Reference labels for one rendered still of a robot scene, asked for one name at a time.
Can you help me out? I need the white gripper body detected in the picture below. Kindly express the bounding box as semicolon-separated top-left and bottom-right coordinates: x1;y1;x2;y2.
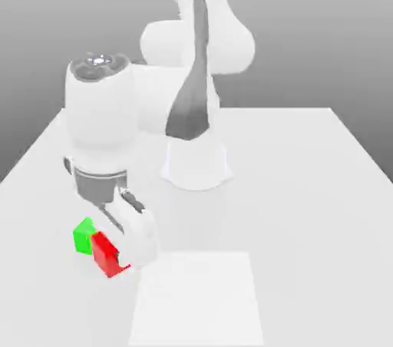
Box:
103;190;159;270

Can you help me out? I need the small red cube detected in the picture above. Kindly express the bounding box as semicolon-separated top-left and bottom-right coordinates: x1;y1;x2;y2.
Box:
90;230;132;279

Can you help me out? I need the small green cube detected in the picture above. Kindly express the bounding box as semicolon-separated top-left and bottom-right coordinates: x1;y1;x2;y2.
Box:
72;216;97;255

